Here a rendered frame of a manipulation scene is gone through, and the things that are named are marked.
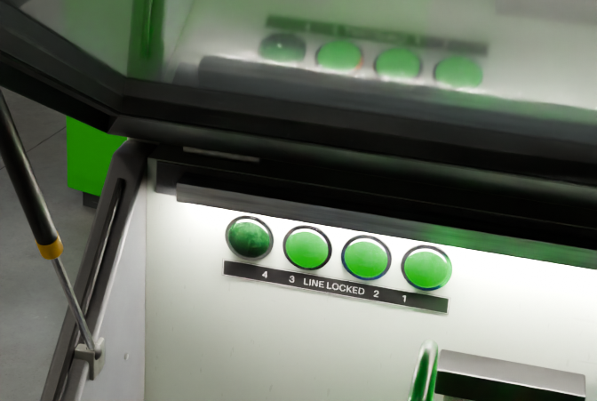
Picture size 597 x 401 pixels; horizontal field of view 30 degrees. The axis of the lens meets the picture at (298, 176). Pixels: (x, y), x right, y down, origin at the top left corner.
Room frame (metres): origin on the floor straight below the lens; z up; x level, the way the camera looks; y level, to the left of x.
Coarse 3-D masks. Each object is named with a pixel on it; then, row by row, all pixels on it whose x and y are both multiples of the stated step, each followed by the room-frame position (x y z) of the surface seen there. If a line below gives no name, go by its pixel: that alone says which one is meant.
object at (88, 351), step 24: (0, 96) 0.73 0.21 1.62; (0, 120) 0.73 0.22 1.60; (0, 144) 0.74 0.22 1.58; (24, 168) 0.76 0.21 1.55; (24, 192) 0.76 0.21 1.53; (48, 216) 0.79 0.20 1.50; (48, 240) 0.79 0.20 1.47; (72, 288) 0.83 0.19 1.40; (72, 312) 0.84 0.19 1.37; (96, 360) 0.87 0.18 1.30
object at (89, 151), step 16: (80, 128) 3.65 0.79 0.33; (80, 144) 3.65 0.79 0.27; (96, 144) 3.62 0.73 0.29; (112, 144) 3.60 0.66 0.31; (80, 160) 3.65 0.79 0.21; (96, 160) 3.62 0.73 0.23; (80, 176) 3.65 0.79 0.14; (96, 176) 3.62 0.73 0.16; (96, 192) 3.63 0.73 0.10; (96, 208) 3.68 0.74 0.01
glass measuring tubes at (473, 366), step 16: (448, 352) 0.95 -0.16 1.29; (448, 368) 0.92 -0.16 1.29; (464, 368) 0.92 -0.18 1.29; (480, 368) 0.92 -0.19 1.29; (496, 368) 0.93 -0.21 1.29; (512, 368) 0.93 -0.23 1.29; (528, 368) 0.93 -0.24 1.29; (544, 368) 0.93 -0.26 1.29; (448, 384) 0.91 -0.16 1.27; (464, 384) 0.91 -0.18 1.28; (480, 384) 0.91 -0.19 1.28; (496, 384) 0.91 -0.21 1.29; (512, 384) 0.90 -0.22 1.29; (528, 384) 0.90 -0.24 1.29; (544, 384) 0.90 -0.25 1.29; (560, 384) 0.91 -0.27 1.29; (576, 384) 0.91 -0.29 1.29; (448, 400) 0.92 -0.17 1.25; (464, 400) 0.94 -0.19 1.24; (480, 400) 0.91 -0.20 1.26; (496, 400) 0.91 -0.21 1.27; (512, 400) 0.90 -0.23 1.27; (528, 400) 0.90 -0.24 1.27; (544, 400) 0.90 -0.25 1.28; (560, 400) 0.89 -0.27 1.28; (576, 400) 0.89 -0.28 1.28
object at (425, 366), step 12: (420, 348) 0.76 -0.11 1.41; (432, 348) 0.76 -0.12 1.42; (420, 360) 0.73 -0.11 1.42; (432, 360) 0.74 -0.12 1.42; (420, 372) 0.71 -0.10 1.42; (432, 372) 0.83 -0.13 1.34; (420, 384) 0.70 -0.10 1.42; (432, 384) 0.84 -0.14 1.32; (408, 396) 0.69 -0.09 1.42; (420, 396) 0.69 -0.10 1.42; (432, 396) 0.85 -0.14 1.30
